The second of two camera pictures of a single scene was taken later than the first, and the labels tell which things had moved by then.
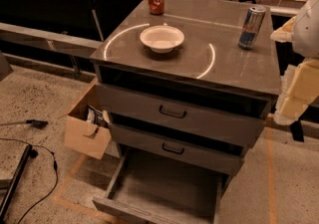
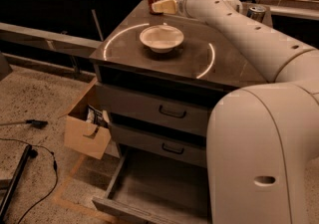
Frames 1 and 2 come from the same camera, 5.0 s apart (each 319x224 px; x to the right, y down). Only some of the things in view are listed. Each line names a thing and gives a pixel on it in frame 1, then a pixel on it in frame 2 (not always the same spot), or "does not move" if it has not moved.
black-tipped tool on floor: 34,122 does not move
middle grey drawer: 177,149 does not move
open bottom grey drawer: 152,189 does not move
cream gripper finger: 285,33 to 195,2
